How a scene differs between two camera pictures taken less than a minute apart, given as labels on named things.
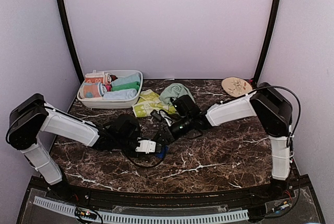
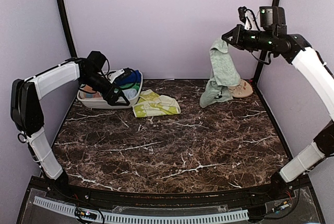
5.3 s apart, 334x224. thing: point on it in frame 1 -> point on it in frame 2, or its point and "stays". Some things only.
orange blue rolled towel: (92, 90) stays
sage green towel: (174, 90) -> (223, 74)
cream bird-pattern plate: (236, 86) stays
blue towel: (162, 155) -> (134, 77)
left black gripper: (134, 154) -> (111, 100)
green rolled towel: (135, 85) stays
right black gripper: (166, 133) -> (237, 40)
